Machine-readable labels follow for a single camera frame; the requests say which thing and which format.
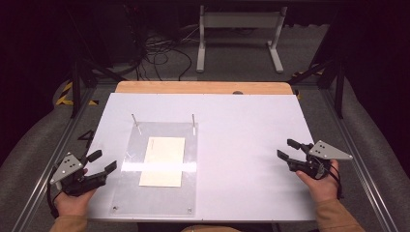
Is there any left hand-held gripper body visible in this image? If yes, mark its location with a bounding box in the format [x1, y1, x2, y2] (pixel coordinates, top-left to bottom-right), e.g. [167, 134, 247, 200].
[48, 153, 108, 197]

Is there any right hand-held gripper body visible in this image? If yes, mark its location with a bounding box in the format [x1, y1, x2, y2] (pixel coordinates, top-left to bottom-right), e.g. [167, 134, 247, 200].
[287, 139, 354, 180]

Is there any person's left hand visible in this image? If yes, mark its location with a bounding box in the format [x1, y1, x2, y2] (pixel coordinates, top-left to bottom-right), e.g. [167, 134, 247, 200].
[53, 167, 98, 218]

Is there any person's right hand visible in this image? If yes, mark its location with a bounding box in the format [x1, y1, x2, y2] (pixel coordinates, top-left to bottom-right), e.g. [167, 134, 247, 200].
[295, 159, 341, 203]

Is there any white table board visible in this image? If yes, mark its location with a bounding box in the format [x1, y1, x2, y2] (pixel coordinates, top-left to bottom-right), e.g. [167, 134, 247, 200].
[84, 92, 318, 223]

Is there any clear acrylic plate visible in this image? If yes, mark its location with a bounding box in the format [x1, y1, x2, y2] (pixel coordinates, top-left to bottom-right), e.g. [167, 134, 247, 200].
[109, 121, 199, 218]

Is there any cream paper card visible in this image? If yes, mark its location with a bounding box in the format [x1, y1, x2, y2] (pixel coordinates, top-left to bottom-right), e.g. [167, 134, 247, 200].
[138, 136, 187, 189]

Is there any black metal stand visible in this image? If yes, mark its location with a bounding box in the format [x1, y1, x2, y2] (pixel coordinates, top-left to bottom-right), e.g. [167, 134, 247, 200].
[69, 57, 127, 119]
[288, 54, 347, 120]

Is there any wooden table top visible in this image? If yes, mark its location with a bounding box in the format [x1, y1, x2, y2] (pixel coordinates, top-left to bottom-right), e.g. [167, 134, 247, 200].
[114, 80, 294, 96]

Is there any white metal stand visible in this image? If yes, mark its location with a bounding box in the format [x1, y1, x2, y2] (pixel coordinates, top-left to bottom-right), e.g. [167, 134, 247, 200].
[195, 5, 288, 74]

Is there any aluminium frame rail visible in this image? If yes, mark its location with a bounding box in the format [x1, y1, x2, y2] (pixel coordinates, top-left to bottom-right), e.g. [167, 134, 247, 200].
[11, 86, 98, 232]
[322, 86, 400, 232]

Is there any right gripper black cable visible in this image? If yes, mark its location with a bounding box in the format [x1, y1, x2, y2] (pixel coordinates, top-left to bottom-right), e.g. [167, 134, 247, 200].
[328, 162, 344, 200]

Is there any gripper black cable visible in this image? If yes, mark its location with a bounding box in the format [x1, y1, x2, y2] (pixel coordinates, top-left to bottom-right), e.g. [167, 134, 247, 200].
[45, 175, 63, 219]
[328, 162, 344, 200]

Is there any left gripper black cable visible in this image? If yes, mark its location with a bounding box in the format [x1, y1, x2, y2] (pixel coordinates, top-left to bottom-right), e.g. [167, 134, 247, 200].
[45, 175, 63, 219]

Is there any bundle of black cables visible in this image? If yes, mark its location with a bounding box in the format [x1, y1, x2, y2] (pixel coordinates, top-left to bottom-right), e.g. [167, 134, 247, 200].
[124, 3, 194, 81]

